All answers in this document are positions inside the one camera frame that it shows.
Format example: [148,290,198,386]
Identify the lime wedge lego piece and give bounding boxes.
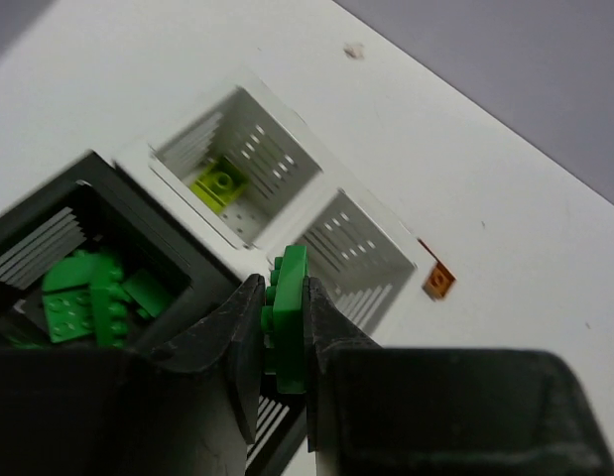
[189,157,249,214]

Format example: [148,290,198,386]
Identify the white slotted container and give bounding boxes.
[114,71,434,338]

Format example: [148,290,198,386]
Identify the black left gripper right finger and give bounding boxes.
[303,278,614,475]

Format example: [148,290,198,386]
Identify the pale yellow on green lego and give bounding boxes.
[42,250,99,344]

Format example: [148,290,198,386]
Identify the green lime long lego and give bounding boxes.
[261,245,308,395]

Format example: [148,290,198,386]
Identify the green two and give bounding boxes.
[122,269,174,319]

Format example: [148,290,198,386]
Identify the black slotted container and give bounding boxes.
[0,153,304,475]

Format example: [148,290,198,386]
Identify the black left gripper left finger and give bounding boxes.
[0,274,265,475]

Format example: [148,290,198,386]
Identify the brown lego brick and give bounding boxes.
[418,238,457,300]

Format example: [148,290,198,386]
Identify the small green printed lego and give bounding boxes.
[89,252,129,348]

